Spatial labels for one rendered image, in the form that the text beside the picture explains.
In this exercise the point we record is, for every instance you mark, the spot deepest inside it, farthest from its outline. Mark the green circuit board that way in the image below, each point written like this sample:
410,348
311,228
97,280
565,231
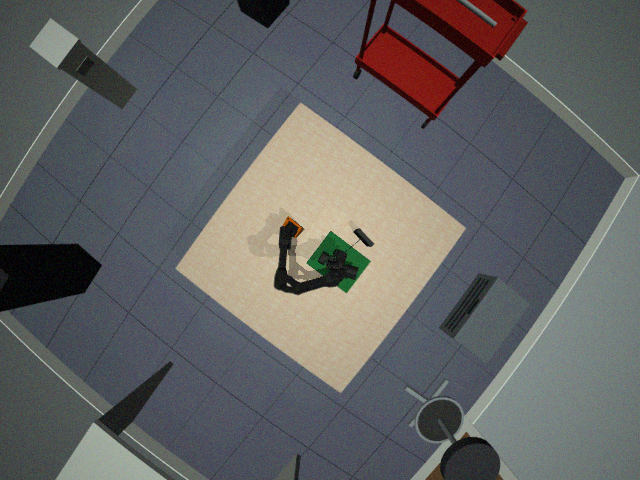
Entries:
329,245

